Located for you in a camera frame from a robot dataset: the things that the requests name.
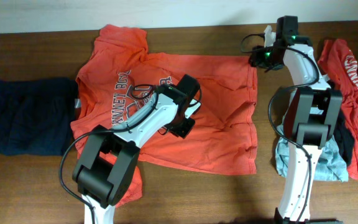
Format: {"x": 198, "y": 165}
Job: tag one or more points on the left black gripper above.
{"x": 184, "y": 129}

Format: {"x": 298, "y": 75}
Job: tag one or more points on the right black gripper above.
{"x": 257, "y": 56}

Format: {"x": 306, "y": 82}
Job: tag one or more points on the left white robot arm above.
{"x": 106, "y": 166}

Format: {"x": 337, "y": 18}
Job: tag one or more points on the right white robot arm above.
{"x": 311, "y": 116}

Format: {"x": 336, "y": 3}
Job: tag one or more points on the red McKinney shirt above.
{"x": 340, "y": 64}

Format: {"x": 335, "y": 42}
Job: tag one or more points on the black garment in pile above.
{"x": 346, "y": 132}

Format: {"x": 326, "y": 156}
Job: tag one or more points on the light grey-blue shirt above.
{"x": 333, "y": 162}

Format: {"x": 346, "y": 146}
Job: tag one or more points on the folded navy blue garment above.
{"x": 35, "y": 116}

